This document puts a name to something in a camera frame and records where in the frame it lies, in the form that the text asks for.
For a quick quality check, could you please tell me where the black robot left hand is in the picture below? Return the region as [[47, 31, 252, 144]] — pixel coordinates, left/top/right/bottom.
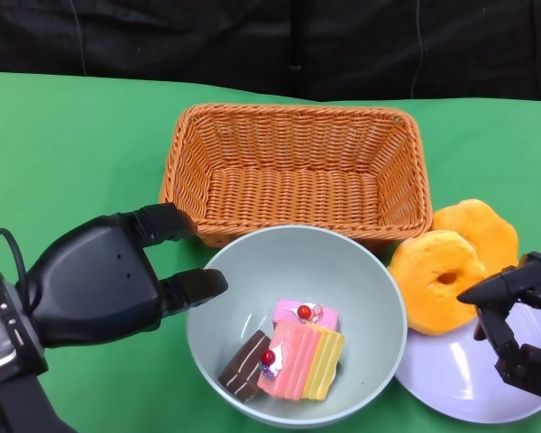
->
[[26, 202, 229, 348]]

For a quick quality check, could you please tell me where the pink and yellow layered cake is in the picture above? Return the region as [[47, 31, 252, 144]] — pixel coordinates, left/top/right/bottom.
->
[[256, 319, 346, 401]]

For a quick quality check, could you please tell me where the small pink cherry cake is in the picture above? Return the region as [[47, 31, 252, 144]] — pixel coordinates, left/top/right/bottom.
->
[[272, 298, 340, 335]]

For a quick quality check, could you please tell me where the black curtain backdrop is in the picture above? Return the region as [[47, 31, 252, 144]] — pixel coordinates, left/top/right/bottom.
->
[[0, 0, 541, 103]]

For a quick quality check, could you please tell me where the long orange-white bread loaf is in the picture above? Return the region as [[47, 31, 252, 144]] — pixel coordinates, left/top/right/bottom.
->
[[387, 230, 488, 336]]

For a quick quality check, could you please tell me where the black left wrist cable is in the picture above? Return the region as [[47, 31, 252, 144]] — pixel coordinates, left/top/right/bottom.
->
[[0, 228, 31, 312]]

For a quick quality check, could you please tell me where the chocolate cake slice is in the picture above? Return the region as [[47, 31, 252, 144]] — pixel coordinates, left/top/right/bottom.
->
[[218, 329, 271, 403]]

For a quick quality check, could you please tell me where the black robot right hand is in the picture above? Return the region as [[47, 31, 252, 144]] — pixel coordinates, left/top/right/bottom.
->
[[456, 251, 541, 401]]

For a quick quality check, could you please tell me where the twisted orange-white ring bread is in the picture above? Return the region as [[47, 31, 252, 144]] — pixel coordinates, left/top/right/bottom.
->
[[432, 199, 519, 272]]

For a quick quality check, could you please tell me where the pale lavender plate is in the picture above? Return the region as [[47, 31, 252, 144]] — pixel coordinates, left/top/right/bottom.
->
[[394, 297, 541, 423]]

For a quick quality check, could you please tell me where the grey-green bowl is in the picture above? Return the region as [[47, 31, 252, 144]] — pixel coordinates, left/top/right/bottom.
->
[[185, 224, 408, 429]]

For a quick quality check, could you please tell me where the green tablecloth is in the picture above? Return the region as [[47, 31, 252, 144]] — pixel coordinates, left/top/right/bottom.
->
[[0, 69, 541, 433]]

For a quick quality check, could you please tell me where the thin white hanging cord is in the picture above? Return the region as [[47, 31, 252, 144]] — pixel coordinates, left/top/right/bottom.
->
[[69, 0, 87, 76], [409, 0, 424, 98]]

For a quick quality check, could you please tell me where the orange wicker basket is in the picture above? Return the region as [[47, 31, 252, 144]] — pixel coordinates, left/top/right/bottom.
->
[[159, 102, 434, 253]]

